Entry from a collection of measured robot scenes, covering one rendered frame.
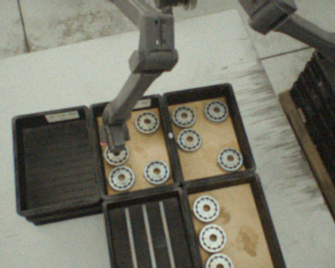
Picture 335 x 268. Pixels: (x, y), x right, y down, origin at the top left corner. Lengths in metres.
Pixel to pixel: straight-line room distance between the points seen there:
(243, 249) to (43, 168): 0.84
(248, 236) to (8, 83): 1.28
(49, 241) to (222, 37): 1.27
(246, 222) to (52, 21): 2.10
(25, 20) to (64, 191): 1.79
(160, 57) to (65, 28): 2.13
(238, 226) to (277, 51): 1.71
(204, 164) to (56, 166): 0.60
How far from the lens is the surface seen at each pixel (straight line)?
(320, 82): 2.36
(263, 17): 1.09
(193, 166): 1.66
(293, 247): 1.80
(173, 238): 1.58
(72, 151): 1.70
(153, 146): 1.68
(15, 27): 3.16
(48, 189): 1.67
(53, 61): 2.08
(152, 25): 0.98
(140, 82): 1.07
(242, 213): 1.64
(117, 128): 1.35
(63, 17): 3.14
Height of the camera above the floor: 2.39
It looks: 66 degrees down
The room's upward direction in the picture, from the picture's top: 7 degrees clockwise
